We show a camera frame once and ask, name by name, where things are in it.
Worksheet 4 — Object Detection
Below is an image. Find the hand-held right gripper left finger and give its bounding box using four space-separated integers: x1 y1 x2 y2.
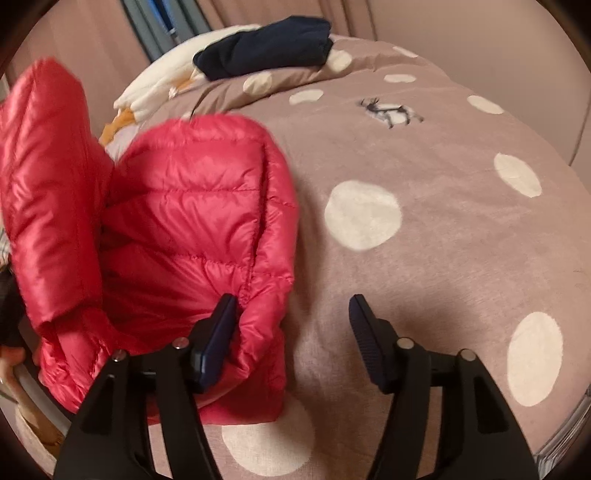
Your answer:
53 294 238 480

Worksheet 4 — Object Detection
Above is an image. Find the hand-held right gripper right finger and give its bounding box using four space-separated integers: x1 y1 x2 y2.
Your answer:
348 295 539 480

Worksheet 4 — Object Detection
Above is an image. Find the red puffer jacket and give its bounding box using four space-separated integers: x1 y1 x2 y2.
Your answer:
0 58 298 423

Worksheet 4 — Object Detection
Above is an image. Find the brown dotted blanket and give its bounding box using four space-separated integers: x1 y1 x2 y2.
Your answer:
104 34 591 480

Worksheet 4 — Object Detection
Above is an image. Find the white plush goose toy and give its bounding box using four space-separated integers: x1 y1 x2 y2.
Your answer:
99 23 264 145

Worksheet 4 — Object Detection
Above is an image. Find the navy folded garment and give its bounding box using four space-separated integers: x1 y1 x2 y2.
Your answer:
193 16 334 82

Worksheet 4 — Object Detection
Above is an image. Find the beige curtain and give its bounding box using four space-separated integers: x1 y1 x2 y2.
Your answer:
0 0 379 95

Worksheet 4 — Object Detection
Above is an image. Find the blue grey window frame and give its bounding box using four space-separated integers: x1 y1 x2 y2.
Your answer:
121 0 179 62

